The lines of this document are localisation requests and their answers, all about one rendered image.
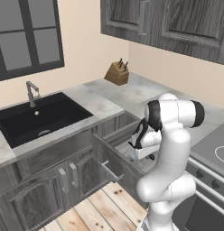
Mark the grey base cupboard handle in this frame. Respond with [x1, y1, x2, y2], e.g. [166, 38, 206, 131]
[58, 167, 70, 194]
[69, 161, 79, 189]

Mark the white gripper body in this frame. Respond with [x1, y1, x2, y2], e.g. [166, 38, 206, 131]
[134, 145, 163, 161]

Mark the grey metal tap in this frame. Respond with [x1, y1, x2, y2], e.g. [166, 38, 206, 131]
[25, 80, 42, 108]

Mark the wooden knife block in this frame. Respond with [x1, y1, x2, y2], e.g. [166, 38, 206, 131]
[103, 58, 130, 87]

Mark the grey wall cupboard door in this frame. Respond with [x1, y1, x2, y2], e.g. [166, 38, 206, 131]
[151, 0, 224, 67]
[100, 0, 154, 47]

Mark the open grey drawer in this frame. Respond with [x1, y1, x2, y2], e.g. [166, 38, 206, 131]
[91, 132, 157, 209]

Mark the black sink basin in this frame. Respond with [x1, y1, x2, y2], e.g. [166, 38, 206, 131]
[0, 91, 95, 149]

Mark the grey wall cupboard handle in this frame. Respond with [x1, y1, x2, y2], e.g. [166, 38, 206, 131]
[137, 0, 151, 36]

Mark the grey base cupboard door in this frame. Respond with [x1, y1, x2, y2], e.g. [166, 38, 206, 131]
[66, 146, 109, 200]
[0, 171, 69, 231]

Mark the grey oven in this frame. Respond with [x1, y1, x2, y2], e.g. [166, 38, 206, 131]
[173, 155, 224, 231]

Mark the grey panel under sink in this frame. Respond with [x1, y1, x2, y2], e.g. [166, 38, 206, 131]
[16, 128, 94, 176]

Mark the grey corner cupboard panel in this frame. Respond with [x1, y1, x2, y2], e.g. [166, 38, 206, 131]
[96, 111, 142, 146]

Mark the silver oven handle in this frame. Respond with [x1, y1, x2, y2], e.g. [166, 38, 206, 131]
[192, 187, 224, 209]

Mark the dark framed window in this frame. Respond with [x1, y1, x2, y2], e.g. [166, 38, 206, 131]
[0, 0, 65, 83]

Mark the grey drawer handle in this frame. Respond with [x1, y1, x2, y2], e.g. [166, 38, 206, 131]
[100, 160, 125, 184]

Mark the grey hob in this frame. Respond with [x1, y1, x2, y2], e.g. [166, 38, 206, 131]
[189, 120, 224, 173]

